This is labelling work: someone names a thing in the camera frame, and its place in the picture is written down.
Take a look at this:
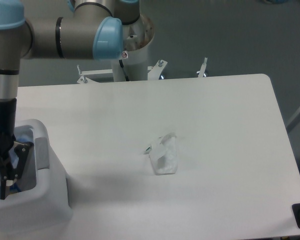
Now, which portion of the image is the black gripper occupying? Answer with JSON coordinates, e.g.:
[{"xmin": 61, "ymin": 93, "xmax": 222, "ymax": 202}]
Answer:
[{"xmin": 0, "ymin": 98, "xmax": 34, "ymax": 200}]

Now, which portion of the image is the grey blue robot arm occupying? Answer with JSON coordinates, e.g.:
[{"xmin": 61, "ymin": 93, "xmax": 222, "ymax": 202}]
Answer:
[{"xmin": 0, "ymin": 0, "xmax": 140, "ymax": 200}]

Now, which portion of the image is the white trash can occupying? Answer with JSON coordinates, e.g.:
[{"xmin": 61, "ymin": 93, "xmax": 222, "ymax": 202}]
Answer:
[{"xmin": 0, "ymin": 119, "xmax": 73, "ymax": 234}]

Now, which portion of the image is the crumpled clear plastic cup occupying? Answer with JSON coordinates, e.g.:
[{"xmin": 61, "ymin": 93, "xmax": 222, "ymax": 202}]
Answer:
[{"xmin": 142, "ymin": 132, "xmax": 179, "ymax": 176}]

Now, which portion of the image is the white left base bracket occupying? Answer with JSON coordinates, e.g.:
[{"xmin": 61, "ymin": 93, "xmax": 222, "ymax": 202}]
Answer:
[{"xmin": 76, "ymin": 64, "xmax": 114, "ymax": 84}]

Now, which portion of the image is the black pedestal cable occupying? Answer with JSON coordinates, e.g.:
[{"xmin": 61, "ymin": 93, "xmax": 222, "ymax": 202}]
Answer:
[{"xmin": 118, "ymin": 58, "xmax": 131, "ymax": 82}]

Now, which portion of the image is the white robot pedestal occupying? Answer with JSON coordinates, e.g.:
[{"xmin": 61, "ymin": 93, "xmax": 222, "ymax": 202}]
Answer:
[{"xmin": 111, "ymin": 14, "xmax": 155, "ymax": 82}]

